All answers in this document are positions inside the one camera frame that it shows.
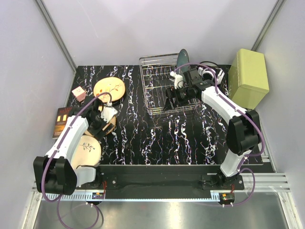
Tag blue glazed plate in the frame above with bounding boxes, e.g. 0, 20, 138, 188
176, 49, 189, 74

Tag beige leaf pattern plate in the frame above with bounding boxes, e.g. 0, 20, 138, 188
102, 116, 117, 135

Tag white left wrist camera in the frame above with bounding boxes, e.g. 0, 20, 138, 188
101, 102, 118, 123

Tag cream plate with sprig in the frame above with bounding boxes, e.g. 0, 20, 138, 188
71, 135, 102, 169

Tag metal wire dish rack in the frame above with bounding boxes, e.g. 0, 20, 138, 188
139, 53, 201, 115

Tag dark cover paperback book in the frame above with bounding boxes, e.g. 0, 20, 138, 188
52, 106, 80, 139

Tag green rectangular box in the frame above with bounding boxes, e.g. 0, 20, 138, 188
228, 49, 269, 110

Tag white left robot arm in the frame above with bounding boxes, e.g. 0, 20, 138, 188
33, 92, 118, 195

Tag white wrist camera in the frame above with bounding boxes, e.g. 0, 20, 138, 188
170, 71, 184, 89
101, 102, 118, 123

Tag yellow floral plate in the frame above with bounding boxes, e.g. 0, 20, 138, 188
93, 77, 126, 102

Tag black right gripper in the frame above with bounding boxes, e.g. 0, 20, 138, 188
163, 85, 193, 112

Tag white black headphones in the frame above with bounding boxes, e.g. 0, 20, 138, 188
197, 61, 225, 85

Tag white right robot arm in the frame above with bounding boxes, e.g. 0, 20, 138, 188
165, 69, 262, 189

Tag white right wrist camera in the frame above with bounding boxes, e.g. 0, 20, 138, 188
170, 71, 184, 89

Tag pink cube power adapter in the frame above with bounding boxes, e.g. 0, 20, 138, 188
72, 86, 86, 102

